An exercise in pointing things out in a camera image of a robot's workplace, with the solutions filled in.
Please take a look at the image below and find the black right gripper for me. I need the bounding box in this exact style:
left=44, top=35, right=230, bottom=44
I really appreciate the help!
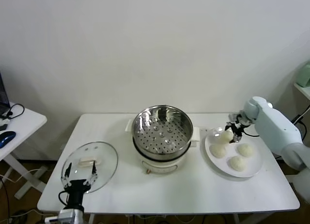
left=226, top=119, right=248, bottom=144

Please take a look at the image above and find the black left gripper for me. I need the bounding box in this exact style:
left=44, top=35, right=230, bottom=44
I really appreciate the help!
left=60, top=160, right=98, bottom=210

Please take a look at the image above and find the white steamed baozi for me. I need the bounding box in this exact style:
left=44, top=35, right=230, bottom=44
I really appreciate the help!
left=229, top=155, right=248, bottom=172
left=219, top=130, right=234, bottom=144
left=209, top=144, right=227, bottom=159
left=236, top=143, right=255, bottom=158

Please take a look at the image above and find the perforated steel steamer basket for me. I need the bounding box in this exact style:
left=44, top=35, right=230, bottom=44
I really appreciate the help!
left=132, top=104, right=194, bottom=161

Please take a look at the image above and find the round glass pot lid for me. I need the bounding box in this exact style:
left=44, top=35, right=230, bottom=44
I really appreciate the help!
left=61, top=141, right=119, bottom=194

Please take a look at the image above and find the large white round plate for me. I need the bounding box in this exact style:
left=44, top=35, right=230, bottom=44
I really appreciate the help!
left=204, top=127, right=264, bottom=178

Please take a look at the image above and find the white side table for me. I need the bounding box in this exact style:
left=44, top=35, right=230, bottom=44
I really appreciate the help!
left=0, top=101, right=48, bottom=200

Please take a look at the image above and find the cream electric cooking pot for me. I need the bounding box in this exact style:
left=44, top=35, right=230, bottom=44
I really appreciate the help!
left=124, top=119, right=202, bottom=175

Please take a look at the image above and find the blue computer mouse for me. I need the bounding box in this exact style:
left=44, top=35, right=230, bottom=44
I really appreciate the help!
left=0, top=131, right=17, bottom=148

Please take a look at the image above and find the white shelf board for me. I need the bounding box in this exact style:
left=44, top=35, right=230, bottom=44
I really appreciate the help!
left=293, top=82, right=310, bottom=101

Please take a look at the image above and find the mint green appliance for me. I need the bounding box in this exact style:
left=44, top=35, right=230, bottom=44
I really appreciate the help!
left=295, top=61, right=310, bottom=88

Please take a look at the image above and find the dark laptop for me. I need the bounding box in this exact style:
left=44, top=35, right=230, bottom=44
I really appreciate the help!
left=0, top=72, right=12, bottom=115

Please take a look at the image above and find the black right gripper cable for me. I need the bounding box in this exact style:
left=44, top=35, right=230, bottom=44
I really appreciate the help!
left=242, top=129, right=260, bottom=138

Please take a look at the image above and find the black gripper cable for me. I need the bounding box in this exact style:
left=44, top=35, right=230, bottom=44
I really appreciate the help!
left=59, top=190, right=70, bottom=207
left=242, top=129, right=260, bottom=138

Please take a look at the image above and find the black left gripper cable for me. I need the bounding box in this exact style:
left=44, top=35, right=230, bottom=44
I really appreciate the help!
left=59, top=190, right=70, bottom=207

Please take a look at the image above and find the white floor cable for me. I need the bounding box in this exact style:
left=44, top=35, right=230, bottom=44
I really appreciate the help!
left=0, top=169, right=42, bottom=183

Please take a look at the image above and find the black wall cable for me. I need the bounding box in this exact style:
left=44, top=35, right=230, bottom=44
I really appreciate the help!
left=293, top=114, right=306, bottom=131

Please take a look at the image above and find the black looped desk cable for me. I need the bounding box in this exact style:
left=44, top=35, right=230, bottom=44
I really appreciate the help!
left=0, top=103, right=25, bottom=120

